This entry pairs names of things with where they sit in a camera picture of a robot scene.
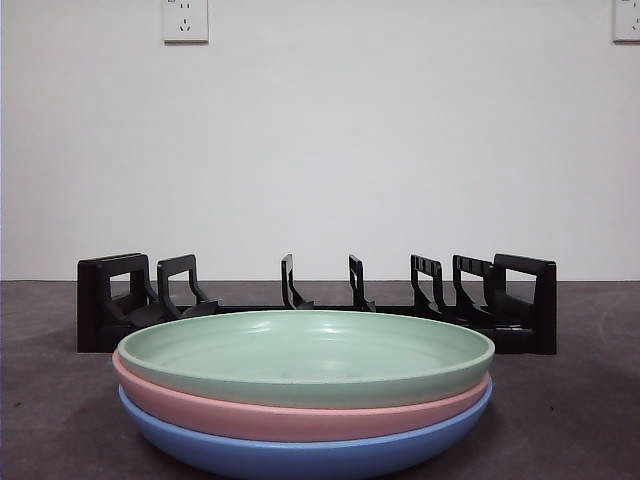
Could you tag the green round plate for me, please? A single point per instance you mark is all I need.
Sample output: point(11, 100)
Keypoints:
point(300, 380)

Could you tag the pink round plate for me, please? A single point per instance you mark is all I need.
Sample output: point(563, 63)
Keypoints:
point(250, 420)

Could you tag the blue round plate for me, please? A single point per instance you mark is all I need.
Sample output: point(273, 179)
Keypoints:
point(300, 457)

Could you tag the black plastic plate rack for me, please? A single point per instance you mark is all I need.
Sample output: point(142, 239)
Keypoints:
point(542, 310)

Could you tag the white wall socket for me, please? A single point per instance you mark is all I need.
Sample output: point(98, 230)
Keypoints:
point(186, 22)
point(628, 20)

